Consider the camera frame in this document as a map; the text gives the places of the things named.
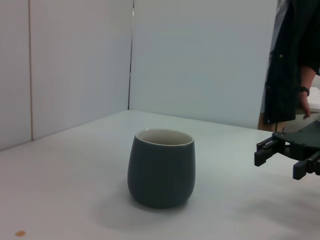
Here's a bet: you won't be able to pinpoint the grey ceramic cup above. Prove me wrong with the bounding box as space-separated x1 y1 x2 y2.
126 128 196 210

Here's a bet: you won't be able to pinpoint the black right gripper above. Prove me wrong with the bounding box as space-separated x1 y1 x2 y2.
254 119 320 180

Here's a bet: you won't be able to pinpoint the tan trousers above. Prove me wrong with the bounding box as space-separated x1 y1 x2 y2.
257 112 286 133

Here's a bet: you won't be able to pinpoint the person in dark jacket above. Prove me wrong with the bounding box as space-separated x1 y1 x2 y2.
263 0 320 125

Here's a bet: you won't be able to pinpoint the bare person forearm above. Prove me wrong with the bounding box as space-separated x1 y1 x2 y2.
298 66 318 90

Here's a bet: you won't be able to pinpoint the bare person hand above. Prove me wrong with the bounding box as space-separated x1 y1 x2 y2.
299 94 312 120

